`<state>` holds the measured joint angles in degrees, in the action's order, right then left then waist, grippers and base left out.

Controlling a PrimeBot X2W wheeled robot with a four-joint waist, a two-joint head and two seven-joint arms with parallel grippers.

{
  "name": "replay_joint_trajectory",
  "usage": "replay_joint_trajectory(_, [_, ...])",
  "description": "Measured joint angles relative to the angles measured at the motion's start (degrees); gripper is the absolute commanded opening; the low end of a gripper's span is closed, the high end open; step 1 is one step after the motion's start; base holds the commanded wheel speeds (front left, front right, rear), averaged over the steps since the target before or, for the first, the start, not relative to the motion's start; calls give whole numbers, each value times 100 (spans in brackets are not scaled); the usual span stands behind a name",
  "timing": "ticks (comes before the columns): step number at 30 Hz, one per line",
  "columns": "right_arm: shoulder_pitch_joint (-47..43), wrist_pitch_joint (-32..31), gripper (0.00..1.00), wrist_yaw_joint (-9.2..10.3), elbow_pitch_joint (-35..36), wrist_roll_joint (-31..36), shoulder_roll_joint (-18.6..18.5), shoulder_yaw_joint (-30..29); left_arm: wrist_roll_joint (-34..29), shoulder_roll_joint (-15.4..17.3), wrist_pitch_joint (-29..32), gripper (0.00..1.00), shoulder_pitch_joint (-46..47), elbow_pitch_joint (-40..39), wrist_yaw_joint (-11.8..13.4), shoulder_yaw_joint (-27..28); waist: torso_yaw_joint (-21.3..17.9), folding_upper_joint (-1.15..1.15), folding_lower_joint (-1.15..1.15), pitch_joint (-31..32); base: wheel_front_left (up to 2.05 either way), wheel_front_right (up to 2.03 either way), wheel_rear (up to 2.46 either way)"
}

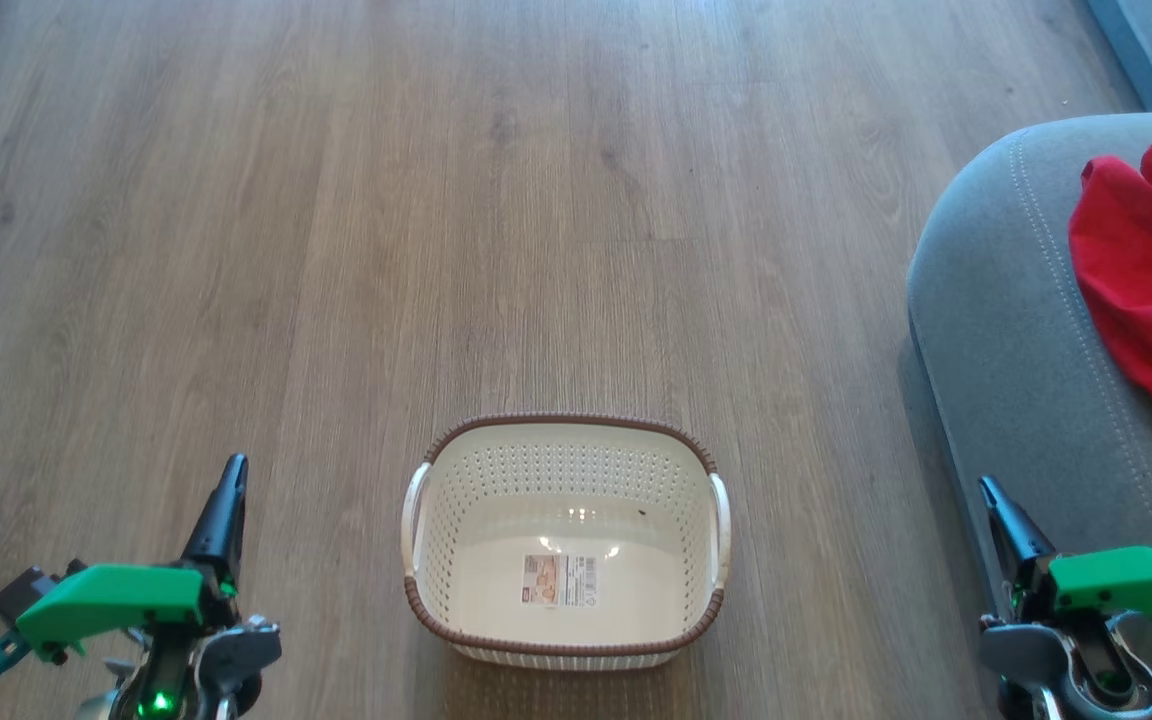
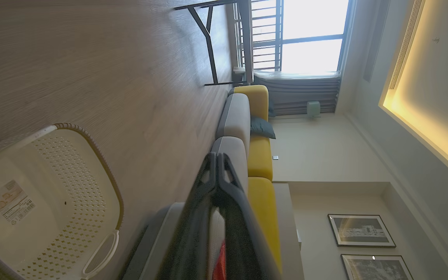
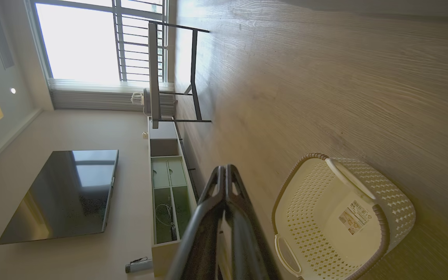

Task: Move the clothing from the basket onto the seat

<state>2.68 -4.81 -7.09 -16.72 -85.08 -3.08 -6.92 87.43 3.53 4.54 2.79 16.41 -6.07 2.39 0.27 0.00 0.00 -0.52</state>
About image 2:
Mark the dark window frame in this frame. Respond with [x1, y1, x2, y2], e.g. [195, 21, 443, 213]
[280, 0, 355, 74]

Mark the orange and white cloth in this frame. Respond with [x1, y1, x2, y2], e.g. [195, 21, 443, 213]
[212, 241, 227, 280]

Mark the black framed picture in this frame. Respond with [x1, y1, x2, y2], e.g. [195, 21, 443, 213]
[341, 254, 414, 280]
[328, 214, 397, 249]

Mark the grey and yellow sofa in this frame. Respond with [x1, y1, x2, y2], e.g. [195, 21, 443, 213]
[121, 85, 283, 280]

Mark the grey curtain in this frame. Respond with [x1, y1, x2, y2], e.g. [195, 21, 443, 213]
[254, 72, 341, 116]

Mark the balcony railing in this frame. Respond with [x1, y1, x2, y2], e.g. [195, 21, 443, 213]
[234, 0, 285, 72]

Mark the cream perforated laundry basket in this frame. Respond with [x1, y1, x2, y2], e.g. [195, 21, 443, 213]
[0, 123, 124, 280]

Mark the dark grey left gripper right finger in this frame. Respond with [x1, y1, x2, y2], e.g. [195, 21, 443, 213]
[217, 152, 282, 280]

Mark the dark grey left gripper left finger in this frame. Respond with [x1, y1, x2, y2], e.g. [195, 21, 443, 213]
[156, 152, 220, 280]

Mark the long ceiling air vent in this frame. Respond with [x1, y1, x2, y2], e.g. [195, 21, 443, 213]
[388, 0, 424, 90]

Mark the black frame table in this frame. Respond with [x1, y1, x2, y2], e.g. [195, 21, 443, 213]
[174, 0, 254, 87]

